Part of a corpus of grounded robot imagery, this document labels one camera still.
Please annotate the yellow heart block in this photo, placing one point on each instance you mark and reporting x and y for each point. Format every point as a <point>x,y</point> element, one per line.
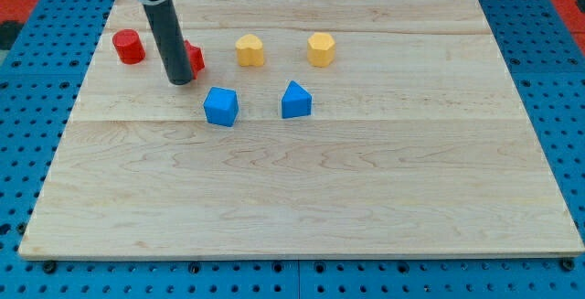
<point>249,51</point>

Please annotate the blue triangle block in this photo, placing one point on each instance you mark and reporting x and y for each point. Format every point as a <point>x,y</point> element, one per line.
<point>296,101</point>

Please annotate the blue cube block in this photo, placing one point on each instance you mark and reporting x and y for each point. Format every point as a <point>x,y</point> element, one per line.
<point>221,106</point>

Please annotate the yellow hexagon block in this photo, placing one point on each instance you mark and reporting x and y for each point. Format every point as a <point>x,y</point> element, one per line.
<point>320,49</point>

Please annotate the light wooden board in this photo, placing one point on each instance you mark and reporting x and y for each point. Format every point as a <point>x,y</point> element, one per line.
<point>418,145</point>

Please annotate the red star block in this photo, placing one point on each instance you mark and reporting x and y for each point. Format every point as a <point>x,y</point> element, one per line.
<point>196,58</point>

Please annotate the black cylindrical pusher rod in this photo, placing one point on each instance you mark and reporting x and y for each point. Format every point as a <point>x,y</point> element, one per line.
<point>169,40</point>

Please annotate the red cylinder block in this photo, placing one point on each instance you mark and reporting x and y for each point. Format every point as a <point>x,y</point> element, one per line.
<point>128,46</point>

